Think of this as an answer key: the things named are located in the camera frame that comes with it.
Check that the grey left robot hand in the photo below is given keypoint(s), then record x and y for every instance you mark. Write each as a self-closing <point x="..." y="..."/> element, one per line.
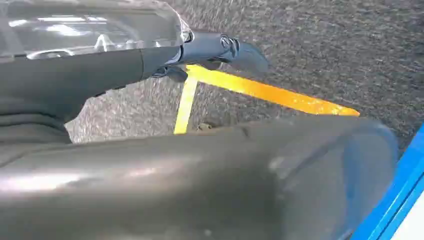
<point x="185" y="185"/>

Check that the ribbed grey left robot arm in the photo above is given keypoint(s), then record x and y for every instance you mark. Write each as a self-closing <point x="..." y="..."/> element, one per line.
<point x="30" y="132"/>

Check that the yellow floor tape marking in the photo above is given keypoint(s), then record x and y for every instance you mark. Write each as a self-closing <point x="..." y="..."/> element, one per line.
<point x="265" y="92"/>

